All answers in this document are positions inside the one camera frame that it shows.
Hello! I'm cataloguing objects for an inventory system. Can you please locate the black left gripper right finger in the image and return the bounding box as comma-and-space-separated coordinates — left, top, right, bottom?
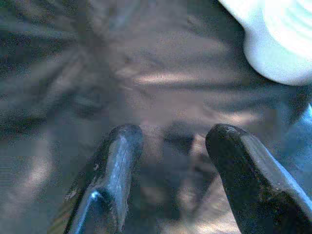
206, 123, 312, 234

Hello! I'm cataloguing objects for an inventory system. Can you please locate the black plastic table sheet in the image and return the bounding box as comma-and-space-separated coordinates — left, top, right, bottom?
0, 0, 312, 234

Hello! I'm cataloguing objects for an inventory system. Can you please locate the white plastic table top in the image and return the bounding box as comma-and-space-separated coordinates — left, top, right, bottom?
218, 0, 312, 86

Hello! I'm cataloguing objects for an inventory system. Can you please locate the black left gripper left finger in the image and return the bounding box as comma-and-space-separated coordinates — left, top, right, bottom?
64, 124, 144, 234

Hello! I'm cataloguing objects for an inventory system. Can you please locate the white plastic table leg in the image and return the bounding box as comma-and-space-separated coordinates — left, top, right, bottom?
268, 0, 312, 52

